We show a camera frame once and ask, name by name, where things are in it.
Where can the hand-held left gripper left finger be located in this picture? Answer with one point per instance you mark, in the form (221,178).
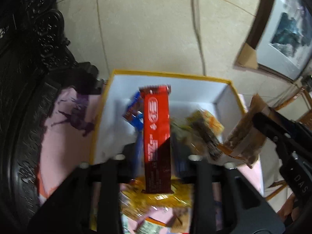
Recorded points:
(128,168)

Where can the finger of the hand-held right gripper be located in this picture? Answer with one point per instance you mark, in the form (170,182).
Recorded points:
(268,125)

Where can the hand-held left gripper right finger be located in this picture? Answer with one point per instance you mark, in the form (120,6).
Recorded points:
(180,165)

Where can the black brown meat snack packet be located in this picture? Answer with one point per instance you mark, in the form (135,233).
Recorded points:
(243,136)

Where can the long red snack packet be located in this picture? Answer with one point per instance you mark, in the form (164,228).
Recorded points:
(156,139)

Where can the yellow snack packet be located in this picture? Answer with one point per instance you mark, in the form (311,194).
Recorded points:
(156,199)

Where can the orange cracker packet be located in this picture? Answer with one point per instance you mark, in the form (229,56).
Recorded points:
(207,126)

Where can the yellow cardboard box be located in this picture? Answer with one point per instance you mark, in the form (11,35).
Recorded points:
(117,117)

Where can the orange-tan pastry packet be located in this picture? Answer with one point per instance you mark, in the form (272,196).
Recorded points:
(179,220)

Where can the blue snack packet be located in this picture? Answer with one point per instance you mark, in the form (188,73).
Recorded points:
(134,113)

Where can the light green snack packet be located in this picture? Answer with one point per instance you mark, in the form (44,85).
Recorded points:
(150,228)

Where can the wooden chair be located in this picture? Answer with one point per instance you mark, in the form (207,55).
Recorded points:
(301,95)

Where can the cardboard corner protector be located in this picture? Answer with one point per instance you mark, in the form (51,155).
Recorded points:
(247,57)

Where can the pink floral tablecloth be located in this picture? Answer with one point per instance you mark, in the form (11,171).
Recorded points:
(61,139)

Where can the framed lotus painting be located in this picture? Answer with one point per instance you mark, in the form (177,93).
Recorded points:
(285,29)

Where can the dark carved wooden furniture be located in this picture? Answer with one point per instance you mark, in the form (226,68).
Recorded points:
(24,78)

